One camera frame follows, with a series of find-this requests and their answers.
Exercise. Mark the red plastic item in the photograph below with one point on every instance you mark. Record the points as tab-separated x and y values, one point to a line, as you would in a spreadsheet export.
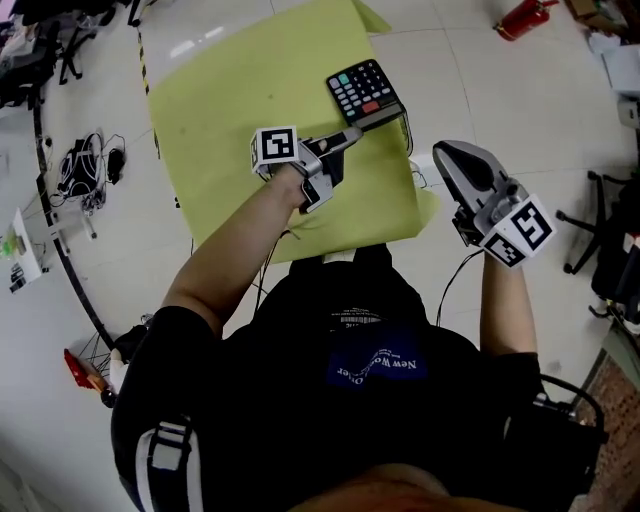
75	365

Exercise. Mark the tall white box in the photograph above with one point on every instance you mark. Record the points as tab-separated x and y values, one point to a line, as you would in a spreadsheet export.
617	65

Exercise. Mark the person's right forearm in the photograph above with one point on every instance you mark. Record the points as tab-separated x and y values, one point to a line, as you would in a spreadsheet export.
507	310

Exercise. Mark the yellow-green tablecloth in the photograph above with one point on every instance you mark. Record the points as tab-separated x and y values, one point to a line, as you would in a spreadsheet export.
225	125

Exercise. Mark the red fire extinguisher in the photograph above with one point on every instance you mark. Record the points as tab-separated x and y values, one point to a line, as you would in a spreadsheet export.
525	17

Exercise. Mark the black office chair with clothes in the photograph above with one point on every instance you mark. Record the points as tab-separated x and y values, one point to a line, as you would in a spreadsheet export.
615	260

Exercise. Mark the small white table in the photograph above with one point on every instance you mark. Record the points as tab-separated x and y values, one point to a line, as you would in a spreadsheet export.
22	250

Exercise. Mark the black calculator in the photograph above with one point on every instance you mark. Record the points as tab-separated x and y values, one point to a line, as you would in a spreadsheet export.
362	87

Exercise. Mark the brown cardboard box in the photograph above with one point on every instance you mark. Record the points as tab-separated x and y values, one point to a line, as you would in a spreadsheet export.
595	12

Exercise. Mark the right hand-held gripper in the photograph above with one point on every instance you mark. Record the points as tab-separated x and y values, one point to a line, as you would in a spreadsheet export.
520	230

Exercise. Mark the green bottle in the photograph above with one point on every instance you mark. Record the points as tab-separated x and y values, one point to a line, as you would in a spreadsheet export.
6	246

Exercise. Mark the black waist pack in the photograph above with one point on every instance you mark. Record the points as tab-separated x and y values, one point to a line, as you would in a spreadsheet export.
555	450

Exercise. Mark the yellow and black floor tape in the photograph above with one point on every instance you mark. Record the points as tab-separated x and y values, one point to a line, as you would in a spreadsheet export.
143	65

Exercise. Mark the person's left hand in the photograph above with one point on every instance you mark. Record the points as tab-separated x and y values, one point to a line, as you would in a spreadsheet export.
323	145

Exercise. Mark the black power adapter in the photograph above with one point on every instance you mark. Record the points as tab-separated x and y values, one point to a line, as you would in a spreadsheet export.
115	162

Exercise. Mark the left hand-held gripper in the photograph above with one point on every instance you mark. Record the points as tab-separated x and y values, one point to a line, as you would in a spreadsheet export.
274	147

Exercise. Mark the person's torso in black shirt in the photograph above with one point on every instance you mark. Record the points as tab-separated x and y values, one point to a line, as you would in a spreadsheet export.
280	400

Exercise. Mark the person's left forearm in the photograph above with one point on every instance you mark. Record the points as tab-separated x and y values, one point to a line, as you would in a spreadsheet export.
235	240

